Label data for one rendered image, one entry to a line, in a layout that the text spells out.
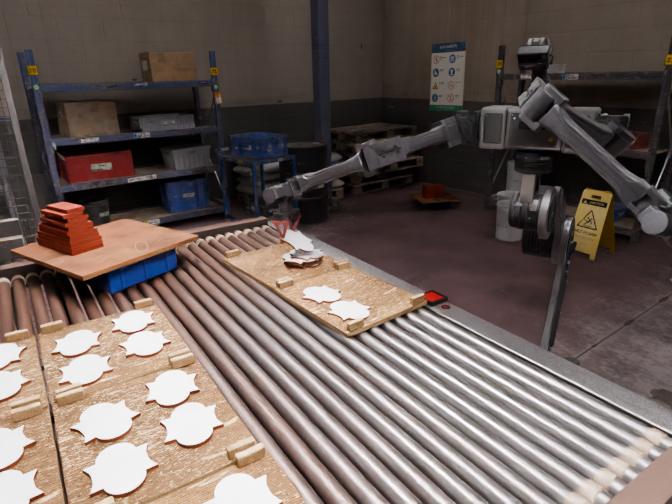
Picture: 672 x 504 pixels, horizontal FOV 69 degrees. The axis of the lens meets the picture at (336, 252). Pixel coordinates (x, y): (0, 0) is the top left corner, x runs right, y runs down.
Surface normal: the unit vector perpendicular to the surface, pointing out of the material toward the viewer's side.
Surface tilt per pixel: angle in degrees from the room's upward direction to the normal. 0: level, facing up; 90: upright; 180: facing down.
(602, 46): 90
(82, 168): 90
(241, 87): 90
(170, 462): 0
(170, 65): 88
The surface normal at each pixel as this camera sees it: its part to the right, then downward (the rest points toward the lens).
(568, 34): -0.80, 0.22
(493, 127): -0.54, 0.30
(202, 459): -0.02, -0.94
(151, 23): 0.61, 0.26
